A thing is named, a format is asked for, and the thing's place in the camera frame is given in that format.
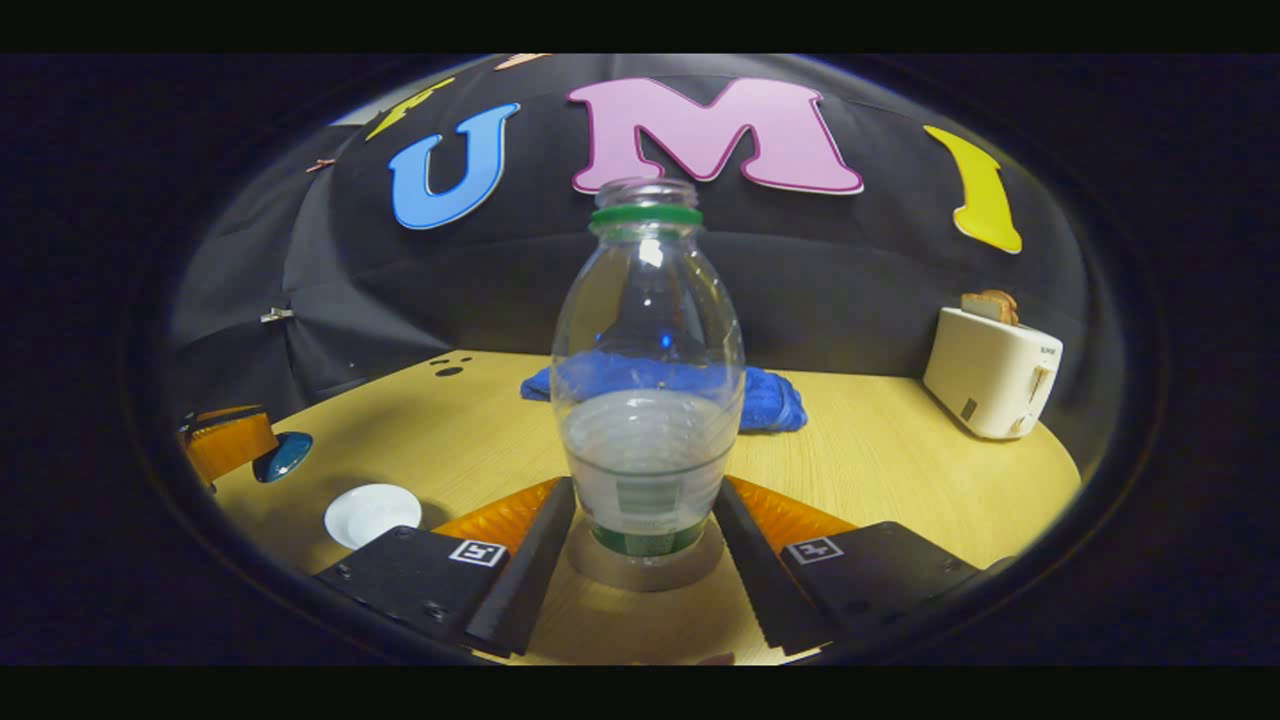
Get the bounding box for blue teacup lid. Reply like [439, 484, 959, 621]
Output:
[252, 431, 314, 485]

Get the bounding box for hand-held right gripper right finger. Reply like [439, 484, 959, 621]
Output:
[712, 476, 986, 658]

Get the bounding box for white toaster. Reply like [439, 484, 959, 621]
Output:
[922, 307, 1065, 441]

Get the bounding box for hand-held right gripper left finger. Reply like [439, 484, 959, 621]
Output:
[315, 476, 579, 660]

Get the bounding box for clear plastic water bottle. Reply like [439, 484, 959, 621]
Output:
[550, 177, 747, 559]

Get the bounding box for brown round coaster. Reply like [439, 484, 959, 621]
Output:
[566, 512, 729, 593]

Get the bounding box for blue towel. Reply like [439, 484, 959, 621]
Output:
[520, 350, 809, 434]

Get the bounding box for toast slice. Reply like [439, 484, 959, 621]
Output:
[961, 290, 1020, 327]

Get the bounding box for black backdrop cloth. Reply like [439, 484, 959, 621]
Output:
[165, 55, 1126, 421]

